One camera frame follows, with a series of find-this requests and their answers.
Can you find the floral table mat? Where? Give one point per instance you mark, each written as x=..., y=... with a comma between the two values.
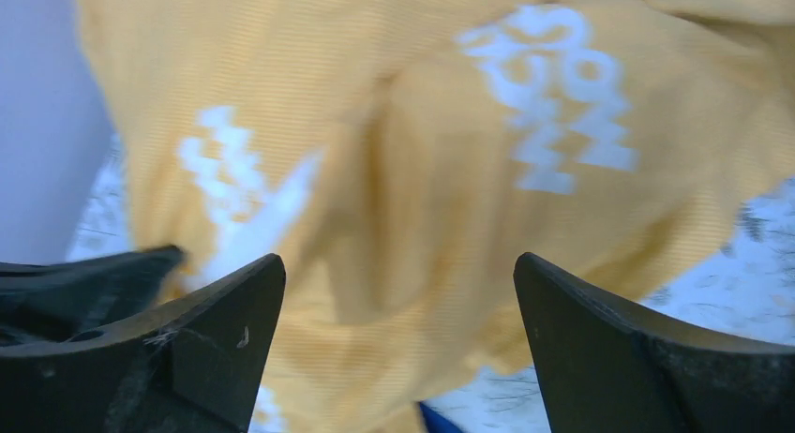
x=746, y=289

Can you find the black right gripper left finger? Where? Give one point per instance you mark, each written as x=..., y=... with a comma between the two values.
x=193, y=364

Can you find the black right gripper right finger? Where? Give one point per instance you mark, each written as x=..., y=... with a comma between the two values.
x=607, y=364

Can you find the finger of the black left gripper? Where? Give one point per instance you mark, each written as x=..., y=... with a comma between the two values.
x=57, y=302

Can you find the yellow and blue pillowcase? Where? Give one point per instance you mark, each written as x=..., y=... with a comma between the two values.
x=399, y=155

